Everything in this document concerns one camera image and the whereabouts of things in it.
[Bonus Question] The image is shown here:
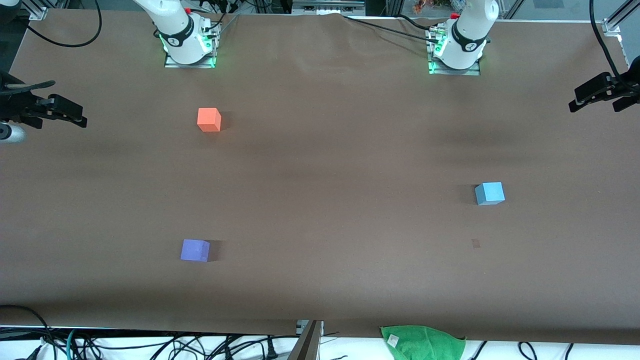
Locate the light blue foam block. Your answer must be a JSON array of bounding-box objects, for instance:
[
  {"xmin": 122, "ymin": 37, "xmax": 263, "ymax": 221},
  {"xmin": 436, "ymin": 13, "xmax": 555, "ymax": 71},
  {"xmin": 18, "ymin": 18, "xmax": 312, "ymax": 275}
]
[{"xmin": 474, "ymin": 181, "xmax": 506, "ymax": 206}]

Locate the orange foam block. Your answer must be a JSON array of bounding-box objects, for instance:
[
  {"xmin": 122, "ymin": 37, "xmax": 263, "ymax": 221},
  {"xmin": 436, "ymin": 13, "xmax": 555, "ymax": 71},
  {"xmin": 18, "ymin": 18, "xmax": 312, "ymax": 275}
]
[{"xmin": 197, "ymin": 107, "xmax": 222, "ymax": 133}]

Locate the purple foam block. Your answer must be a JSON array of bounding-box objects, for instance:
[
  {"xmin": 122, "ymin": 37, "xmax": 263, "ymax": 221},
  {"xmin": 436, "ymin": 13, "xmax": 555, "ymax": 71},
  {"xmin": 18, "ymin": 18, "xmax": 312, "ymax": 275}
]
[{"xmin": 180, "ymin": 239, "xmax": 211, "ymax": 263}]

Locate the orange toy figure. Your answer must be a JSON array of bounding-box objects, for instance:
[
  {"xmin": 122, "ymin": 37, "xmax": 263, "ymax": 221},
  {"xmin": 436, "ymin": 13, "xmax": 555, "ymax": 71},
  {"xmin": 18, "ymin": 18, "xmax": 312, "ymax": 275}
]
[{"xmin": 412, "ymin": 0, "xmax": 451, "ymax": 14}]

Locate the brown table cover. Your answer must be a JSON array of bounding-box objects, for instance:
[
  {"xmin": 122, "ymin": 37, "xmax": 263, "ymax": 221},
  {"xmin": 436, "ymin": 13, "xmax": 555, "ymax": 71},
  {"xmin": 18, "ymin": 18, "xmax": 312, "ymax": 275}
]
[{"xmin": 0, "ymin": 9, "xmax": 640, "ymax": 346}]

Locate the grey metal equipment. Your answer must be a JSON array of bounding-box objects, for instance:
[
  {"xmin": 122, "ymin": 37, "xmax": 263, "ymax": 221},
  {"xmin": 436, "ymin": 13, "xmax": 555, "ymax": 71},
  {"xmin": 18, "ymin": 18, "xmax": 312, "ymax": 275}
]
[{"xmin": 292, "ymin": 0, "xmax": 366, "ymax": 16}]

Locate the green cloth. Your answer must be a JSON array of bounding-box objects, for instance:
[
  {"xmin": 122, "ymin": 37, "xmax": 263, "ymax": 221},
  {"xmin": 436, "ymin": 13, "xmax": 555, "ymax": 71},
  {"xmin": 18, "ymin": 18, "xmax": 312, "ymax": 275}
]
[{"xmin": 380, "ymin": 325, "xmax": 467, "ymax": 360}]

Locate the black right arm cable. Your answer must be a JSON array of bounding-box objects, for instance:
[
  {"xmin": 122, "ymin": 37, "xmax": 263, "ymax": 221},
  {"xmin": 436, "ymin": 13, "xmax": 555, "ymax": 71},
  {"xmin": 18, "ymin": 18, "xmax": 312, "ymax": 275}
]
[{"xmin": 25, "ymin": 0, "xmax": 103, "ymax": 49}]

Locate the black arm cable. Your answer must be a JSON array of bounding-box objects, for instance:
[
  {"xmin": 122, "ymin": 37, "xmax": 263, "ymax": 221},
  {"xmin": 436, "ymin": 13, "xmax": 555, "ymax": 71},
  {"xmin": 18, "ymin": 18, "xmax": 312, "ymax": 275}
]
[
  {"xmin": 25, "ymin": 0, "xmax": 103, "ymax": 49},
  {"xmin": 589, "ymin": 0, "xmax": 640, "ymax": 98}
]

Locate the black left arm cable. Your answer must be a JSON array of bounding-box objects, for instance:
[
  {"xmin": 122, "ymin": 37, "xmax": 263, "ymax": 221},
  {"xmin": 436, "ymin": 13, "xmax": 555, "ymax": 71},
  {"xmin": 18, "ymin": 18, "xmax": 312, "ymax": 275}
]
[{"xmin": 589, "ymin": 0, "xmax": 640, "ymax": 98}]

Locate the aluminium frame profile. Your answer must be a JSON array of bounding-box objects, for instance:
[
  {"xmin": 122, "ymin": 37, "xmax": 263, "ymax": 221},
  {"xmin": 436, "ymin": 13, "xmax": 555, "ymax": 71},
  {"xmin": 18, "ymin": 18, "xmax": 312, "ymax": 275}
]
[
  {"xmin": 20, "ymin": 0, "xmax": 51, "ymax": 22},
  {"xmin": 602, "ymin": 0, "xmax": 640, "ymax": 37}
]

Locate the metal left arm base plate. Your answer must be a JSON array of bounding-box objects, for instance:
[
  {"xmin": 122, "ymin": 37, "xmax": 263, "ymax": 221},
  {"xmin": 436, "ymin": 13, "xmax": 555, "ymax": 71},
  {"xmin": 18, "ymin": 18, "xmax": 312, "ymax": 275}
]
[{"xmin": 426, "ymin": 27, "xmax": 482, "ymax": 77}]

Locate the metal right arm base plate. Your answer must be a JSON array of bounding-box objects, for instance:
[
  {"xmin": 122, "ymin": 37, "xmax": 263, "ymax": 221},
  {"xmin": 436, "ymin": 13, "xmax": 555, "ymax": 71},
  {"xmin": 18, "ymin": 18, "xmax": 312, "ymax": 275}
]
[{"xmin": 164, "ymin": 22, "xmax": 217, "ymax": 69}]

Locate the black base cable bundle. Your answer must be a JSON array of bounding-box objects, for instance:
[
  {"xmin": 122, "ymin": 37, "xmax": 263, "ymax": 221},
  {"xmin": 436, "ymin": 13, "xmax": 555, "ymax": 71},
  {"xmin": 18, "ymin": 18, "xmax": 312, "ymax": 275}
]
[{"xmin": 197, "ymin": 0, "xmax": 241, "ymax": 38}]

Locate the short black table cable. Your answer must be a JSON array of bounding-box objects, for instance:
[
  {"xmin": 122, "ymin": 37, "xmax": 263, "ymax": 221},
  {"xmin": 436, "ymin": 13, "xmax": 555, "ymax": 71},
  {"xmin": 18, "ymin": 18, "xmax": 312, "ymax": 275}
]
[{"xmin": 395, "ymin": 13, "xmax": 433, "ymax": 31}]

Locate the long black table cable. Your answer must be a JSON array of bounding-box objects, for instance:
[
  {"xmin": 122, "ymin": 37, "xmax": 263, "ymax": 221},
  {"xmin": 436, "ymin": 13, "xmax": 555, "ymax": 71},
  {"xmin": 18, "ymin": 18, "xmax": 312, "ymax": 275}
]
[{"xmin": 342, "ymin": 15, "xmax": 442, "ymax": 45}]

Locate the black looping floor cable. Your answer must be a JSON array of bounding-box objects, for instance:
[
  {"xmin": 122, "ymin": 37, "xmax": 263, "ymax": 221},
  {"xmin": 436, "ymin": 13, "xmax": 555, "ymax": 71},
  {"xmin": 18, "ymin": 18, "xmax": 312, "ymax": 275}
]
[{"xmin": 0, "ymin": 305, "xmax": 58, "ymax": 360}]

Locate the teal cable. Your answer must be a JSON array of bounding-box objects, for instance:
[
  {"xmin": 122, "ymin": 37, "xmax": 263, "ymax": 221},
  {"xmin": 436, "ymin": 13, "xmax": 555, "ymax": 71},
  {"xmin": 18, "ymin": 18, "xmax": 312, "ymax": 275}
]
[{"xmin": 64, "ymin": 327, "xmax": 78, "ymax": 360}]

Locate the aluminium camera post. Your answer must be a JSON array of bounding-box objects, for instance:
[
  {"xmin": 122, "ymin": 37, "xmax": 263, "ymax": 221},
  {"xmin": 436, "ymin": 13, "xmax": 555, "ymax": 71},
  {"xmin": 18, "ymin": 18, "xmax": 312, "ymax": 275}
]
[{"xmin": 287, "ymin": 320, "xmax": 325, "ymax": 360}]

